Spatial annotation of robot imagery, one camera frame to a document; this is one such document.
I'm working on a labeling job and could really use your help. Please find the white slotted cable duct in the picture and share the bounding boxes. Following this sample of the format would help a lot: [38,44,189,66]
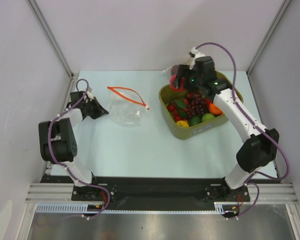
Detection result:
[35,202,239,215]

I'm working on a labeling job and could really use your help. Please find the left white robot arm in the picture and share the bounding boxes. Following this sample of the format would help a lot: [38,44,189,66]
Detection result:
[38,91,109,201]

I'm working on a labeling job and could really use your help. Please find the clear zip bag orange seal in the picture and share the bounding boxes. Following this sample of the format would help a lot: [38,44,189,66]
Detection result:
[107,86,150,127]

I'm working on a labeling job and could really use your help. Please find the light green custard apple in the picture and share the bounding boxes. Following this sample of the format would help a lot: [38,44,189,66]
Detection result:
[201,113,215,122]

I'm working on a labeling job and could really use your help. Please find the dark purple fake grapes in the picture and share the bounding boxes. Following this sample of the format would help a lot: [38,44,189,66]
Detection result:
[187,97,209,119]

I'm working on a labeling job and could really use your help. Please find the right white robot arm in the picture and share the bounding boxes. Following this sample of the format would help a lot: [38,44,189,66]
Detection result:
[171,56,280,201]

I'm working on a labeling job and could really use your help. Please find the small orange fake tangerine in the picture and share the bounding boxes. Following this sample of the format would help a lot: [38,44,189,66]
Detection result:
[208,103,223,116]

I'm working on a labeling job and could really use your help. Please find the dark green fake lime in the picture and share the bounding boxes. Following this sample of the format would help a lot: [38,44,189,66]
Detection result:
[188,115,202,127]

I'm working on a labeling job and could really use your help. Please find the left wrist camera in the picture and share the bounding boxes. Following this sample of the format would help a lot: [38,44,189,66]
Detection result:
[86,87,94,101]

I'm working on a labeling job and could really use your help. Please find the yellow fake apple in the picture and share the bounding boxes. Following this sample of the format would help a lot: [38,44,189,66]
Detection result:
[176,120,190,128]

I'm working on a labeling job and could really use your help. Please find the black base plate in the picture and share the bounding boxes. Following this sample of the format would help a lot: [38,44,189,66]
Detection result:
[39,174,251,211]

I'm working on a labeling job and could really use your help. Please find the fake lychee bunch with leaf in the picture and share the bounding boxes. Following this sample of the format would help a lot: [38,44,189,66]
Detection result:
[167,98,189,122]

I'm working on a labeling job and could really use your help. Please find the red fake apple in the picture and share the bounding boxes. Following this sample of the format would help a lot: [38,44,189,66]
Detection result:
[205,98,211,106]
[169,75,186,92]

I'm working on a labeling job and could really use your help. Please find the aluminium frame rail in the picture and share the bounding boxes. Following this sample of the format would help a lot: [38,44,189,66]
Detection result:
[25,183,74,203]

